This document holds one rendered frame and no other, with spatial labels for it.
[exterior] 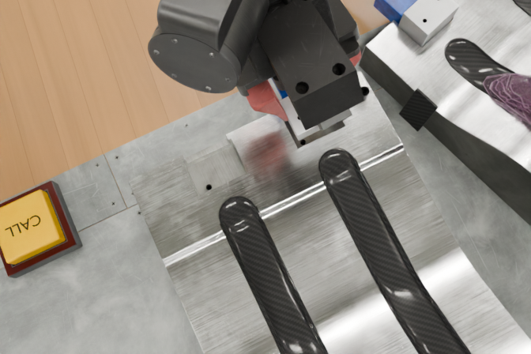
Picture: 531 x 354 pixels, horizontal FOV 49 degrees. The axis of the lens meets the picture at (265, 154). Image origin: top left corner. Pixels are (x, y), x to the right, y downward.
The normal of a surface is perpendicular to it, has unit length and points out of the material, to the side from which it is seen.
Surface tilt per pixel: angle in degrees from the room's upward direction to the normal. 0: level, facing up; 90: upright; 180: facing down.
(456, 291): 24
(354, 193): 6
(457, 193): 0
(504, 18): 0
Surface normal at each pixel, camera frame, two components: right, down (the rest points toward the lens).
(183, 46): -0.32, 0.86
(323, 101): 0.35, 0.75
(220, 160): -0.02, -0.25
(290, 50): -0.29, -0.48
